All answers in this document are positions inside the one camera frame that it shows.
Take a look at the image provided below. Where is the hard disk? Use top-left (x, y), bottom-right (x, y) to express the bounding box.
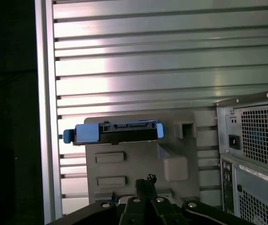
top-left (62, 119), bottom-right (165, 147)

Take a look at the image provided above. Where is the gray power supply unit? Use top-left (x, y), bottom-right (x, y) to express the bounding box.
top-left (222, 103), bottom-right (268, 169)

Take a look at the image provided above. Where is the gray parts rack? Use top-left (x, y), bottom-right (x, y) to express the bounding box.
top-left (83, 110), bottom-right (201, 207)

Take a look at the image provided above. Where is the black PC case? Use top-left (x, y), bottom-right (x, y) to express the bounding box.
top-left (214, 88), bottom-right (268, 225)

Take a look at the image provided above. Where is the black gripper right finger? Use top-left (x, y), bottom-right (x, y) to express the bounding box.
top-left (147, 173), bottom-right (253, 225)

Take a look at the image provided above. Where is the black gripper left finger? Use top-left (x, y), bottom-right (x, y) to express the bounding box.
top-left (56, 178), bottom-right (148, 225)

